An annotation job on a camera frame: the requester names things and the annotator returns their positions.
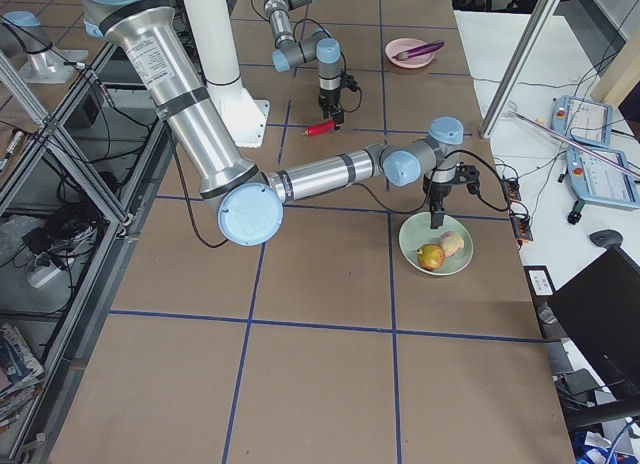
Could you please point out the upper teach pendant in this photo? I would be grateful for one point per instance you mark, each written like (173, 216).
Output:
(584, 121)

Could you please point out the white power strip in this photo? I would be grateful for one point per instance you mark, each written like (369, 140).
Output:
(40, 275)

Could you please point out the lower teach pendant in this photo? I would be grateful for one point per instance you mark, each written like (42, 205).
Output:
(596, 182)

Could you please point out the black monitor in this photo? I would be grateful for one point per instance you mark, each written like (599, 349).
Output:
(599, 311)

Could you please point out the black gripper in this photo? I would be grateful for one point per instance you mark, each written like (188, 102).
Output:
(329, 100)
(436, 193)

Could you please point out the purple eggplant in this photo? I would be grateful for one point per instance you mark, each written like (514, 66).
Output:
(419, 50)

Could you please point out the red chili pepper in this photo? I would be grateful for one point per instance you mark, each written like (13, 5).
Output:
(320, 128)

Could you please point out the red yellow apple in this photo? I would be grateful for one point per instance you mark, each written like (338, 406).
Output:
(430, 257)

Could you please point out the green plate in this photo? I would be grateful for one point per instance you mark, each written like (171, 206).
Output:
(416, 231)

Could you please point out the aluminium frame post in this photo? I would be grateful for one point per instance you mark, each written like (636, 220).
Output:
(541, 13)

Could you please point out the green pink peach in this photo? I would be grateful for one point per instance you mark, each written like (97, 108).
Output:
(451, 243)

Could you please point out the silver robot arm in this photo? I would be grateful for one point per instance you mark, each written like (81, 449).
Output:
(213, 116)
(321, 47)

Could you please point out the grey robot base mount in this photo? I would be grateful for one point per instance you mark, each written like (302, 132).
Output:
(24, 40)

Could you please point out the white pillar with base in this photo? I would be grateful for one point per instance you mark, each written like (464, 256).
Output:
(244, 117)

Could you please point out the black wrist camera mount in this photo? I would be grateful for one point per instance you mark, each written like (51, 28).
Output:
(468, 175)

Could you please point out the stack of magazines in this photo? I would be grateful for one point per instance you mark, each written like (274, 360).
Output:
(21, 374)

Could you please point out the orange circuit board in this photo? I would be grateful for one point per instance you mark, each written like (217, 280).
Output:
(518, 212)

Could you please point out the teach pendant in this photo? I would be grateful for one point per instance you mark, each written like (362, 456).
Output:
(584, 121)
(596, 182)

